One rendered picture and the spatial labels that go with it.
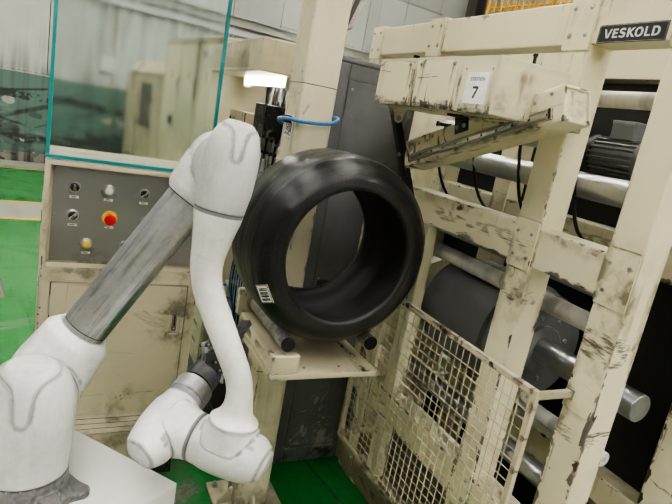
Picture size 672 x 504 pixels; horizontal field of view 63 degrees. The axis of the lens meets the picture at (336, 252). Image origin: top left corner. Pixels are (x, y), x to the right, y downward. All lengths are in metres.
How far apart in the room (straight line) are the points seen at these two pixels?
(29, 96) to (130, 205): 8.33
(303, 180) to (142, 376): 1.16
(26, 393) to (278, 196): 0.76
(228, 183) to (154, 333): 1.27
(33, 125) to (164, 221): 9.24
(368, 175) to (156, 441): 0.87
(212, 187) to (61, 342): 0.48
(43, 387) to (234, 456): 0.38
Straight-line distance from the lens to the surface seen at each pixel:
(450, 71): 1.63
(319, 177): 1.53
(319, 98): 1.90
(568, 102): 1.52
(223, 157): 1.08
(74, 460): 1.41
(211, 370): 1.34
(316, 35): 1.90
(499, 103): 1.49
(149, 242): 1.26
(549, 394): 1.57
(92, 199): 2.14
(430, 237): 2.15
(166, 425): 1.22
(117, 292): 1.29
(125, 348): 2.28
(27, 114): 10.43
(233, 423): 1.17
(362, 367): 1.83
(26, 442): 1.18
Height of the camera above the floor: 1.56
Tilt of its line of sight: 13 degrees down
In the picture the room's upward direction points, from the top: 10 degrees clockwise
